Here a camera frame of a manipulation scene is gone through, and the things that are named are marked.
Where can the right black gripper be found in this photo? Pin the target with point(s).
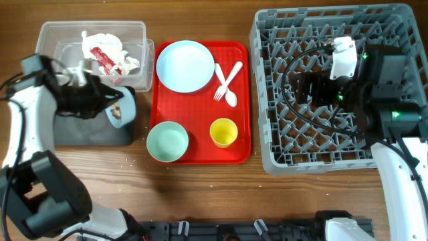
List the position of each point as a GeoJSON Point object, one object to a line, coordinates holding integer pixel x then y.
{"type": "Point", "coordinates": [320, 80]}

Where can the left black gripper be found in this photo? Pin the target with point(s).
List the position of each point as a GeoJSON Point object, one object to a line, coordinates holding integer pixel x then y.
{"type": "Point", "coordinates": [100, 92]}

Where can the red snack wrapper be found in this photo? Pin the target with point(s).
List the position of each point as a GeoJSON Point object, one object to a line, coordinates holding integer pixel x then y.
{"type": "Point", "coordinates": [108, 66]}

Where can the white tissue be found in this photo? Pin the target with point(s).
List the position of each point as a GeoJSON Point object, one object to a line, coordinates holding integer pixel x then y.
{"type": "Point", "coordinates": [112, 46]}

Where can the light green bowl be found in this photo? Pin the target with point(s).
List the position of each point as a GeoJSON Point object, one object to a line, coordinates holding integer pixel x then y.
{"type": "Point", "coordinates": [167, 141]}

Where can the light blue plate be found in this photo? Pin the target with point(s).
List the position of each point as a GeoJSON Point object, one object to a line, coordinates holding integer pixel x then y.
{"type": "Point", "coordinates": [185, 66]}

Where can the white plastic fork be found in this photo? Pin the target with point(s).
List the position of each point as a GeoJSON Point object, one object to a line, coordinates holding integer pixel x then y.
{"type": "Point", "coordinates": [223, 88]}

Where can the yellow plastic cup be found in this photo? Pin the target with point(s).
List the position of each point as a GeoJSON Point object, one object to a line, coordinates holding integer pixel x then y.
{"type": "Point", "coordinates": [223, 132]}

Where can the blue bowl with food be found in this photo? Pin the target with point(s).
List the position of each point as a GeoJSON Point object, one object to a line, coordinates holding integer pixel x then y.
{"type": "Point", "coordinates": [128, 108]}

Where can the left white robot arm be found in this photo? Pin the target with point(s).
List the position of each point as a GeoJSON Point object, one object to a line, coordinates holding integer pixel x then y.
{"type": "Point", "coordinates": [39, 194]}

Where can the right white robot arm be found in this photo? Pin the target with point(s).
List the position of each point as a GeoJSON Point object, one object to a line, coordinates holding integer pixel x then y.
{"type": "Point", "coordinates": [369, 84]}

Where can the grey dishwasher rack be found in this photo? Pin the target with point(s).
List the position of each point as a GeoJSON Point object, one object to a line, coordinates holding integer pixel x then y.
{"type": "Point", "coordinates": [293, 138]}

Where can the black waste tray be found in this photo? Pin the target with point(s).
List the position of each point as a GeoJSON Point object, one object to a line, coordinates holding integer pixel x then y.
{"type": "Point", "coordinates": [96, 131]}

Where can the food scraps and rice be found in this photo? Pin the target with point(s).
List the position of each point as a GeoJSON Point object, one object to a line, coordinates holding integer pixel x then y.
{"type": "Point", "coordinates": [116, 110]}

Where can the clear plastic bin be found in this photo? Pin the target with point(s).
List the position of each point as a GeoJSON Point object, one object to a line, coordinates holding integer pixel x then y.
{"type": "Point", "coordinates": [62, 40]}

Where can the white plastic spoon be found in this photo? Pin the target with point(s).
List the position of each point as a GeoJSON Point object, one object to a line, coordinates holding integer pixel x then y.
{"type": "Point", "coordinates": [229, 95]}

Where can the red plastic tray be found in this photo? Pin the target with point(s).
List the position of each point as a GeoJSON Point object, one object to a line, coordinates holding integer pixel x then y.
{"type": "Point", "coordinates": [196, 111]}

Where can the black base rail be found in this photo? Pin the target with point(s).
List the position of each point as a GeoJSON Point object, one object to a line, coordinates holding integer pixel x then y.
{"type": "Point", "coordinates": [206, 231]}

